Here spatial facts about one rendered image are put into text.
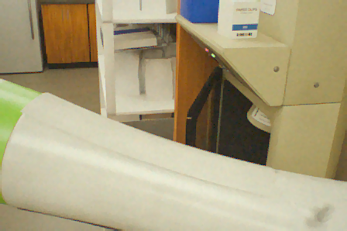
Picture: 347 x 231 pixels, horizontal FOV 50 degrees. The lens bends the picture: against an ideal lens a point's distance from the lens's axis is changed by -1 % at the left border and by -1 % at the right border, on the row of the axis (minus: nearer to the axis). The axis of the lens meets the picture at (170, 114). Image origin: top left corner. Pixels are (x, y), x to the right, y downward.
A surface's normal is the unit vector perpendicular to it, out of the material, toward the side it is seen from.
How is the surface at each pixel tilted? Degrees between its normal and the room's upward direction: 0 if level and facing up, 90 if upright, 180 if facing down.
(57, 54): 90
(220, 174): 19
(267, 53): 90
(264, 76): 90
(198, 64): 90
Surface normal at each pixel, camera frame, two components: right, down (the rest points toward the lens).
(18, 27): 0.21, 0.39
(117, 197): -0.10, 0.15
